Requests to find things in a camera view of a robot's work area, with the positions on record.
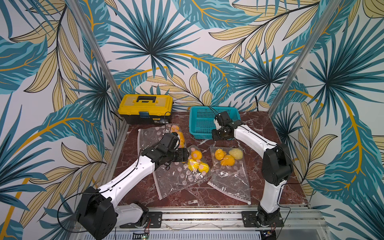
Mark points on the dotted zip-top bag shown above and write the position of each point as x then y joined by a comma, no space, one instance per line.
176,177
149,136

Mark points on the clear zip-top bag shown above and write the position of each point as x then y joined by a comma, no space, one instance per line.
231,181

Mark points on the yellow fruits in middle bag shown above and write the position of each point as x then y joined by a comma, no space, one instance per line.
195,163

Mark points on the right aluminium frame post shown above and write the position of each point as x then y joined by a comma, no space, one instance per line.
323,21

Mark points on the left aluminium frame post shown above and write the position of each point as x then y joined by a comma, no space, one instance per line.
89,35

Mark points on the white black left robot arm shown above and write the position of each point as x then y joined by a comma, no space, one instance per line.
99,212

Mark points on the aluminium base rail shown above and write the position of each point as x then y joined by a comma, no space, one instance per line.
297,222

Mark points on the teal plastic basket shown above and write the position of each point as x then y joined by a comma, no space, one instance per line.
201,121

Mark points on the yellow black toolbox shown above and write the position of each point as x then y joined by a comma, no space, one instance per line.
146,109

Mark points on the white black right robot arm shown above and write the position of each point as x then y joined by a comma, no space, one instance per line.
277,166

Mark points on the yellow fruit in right bag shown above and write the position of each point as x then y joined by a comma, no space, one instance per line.
220,154

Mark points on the orange fruits in left bag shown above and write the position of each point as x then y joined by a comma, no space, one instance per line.
176,129

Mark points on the aluminium frame post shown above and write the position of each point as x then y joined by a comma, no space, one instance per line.
323,21
89,35

